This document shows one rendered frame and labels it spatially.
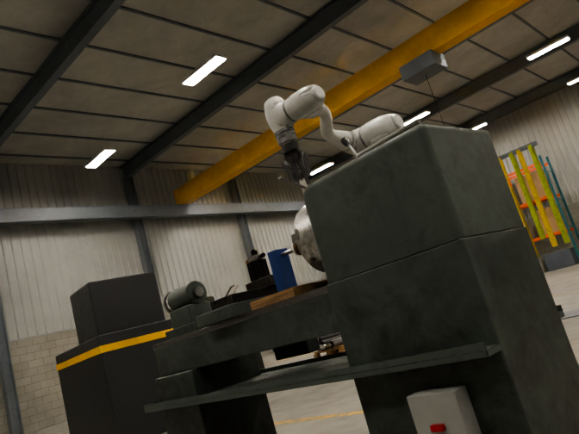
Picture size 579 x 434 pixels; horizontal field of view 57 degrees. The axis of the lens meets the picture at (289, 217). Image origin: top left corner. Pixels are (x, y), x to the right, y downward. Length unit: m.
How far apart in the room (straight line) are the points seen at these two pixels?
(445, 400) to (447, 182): 0.66
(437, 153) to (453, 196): 0.15
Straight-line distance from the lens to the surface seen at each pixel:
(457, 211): 1.73
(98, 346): 6.57
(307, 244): 2.18
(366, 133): 2.66
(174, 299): 3.19
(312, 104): 2.23
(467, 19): 13.37
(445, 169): 1.77
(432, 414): 1.80
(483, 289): 1.71
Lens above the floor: 0.75
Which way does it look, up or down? 11 degrees up
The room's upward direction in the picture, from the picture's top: 16 degrees counter-clockwise
